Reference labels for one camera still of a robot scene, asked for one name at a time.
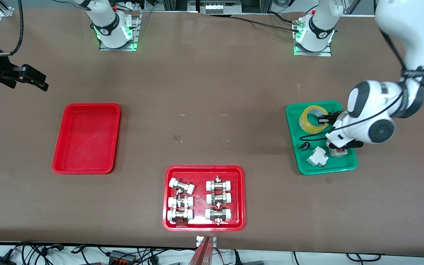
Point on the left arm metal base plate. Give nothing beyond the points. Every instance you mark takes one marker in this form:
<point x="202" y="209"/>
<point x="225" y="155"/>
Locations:
<point x="328" y="51"/>

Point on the small black cylinder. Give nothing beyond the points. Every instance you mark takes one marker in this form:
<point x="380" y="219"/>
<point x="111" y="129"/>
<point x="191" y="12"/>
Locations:
<point x="304" y="146"/>

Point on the aluminium frame corner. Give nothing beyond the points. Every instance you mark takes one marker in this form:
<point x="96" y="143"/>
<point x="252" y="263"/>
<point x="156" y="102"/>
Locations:
<point x="6" y="9"/>

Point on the empty red plastic tray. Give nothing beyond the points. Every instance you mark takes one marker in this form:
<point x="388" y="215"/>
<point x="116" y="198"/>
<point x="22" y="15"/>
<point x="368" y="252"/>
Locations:
<point x="87" y="140"/>

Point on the grey push button switch box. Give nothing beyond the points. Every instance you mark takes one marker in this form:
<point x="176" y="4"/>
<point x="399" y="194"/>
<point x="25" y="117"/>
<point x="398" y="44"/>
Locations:
<point x="338" y="153"/>

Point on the grey connector box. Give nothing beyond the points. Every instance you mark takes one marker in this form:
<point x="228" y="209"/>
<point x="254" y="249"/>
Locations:
<point x="122" y="256"/>

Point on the black power adapter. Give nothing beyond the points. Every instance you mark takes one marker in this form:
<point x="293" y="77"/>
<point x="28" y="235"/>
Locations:
<point x="0" y="261"/>

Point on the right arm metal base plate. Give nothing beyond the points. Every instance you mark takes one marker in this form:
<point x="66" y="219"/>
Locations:
<point x="135" y="35"/>

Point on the aluminium profile bar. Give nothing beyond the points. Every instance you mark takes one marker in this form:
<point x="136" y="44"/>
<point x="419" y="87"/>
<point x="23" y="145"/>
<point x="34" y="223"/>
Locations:
<point x="202" y="254"/>

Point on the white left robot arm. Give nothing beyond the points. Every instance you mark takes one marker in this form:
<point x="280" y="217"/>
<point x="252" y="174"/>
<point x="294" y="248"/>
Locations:
<point x="407" y="25"/>

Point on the white power strip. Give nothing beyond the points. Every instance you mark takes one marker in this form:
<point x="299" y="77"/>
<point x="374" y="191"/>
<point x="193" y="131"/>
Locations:
<point x="221" y="7"/>

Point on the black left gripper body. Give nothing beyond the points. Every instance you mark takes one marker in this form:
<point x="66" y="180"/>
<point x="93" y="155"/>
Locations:
<point x="332" y="118"/>

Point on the tilted white metal pipe fitting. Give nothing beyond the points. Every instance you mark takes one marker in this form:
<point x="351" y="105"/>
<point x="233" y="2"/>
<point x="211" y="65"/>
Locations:
<point x="181" y="186"/>

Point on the green plastic tray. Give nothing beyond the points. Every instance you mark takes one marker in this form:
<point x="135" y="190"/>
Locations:
<point x="341" y="165"/>

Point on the red tray with fittings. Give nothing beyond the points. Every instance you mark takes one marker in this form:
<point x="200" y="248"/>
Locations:
<point x="200" y="176"/>

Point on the yellow clear tape roll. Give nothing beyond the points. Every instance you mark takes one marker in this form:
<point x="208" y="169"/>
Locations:
<point x="304" y="125"/>

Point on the white circuit breaker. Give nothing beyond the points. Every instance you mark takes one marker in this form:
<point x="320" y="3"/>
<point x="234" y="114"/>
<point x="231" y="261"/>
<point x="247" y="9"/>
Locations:
<point x="317" y="157"/>

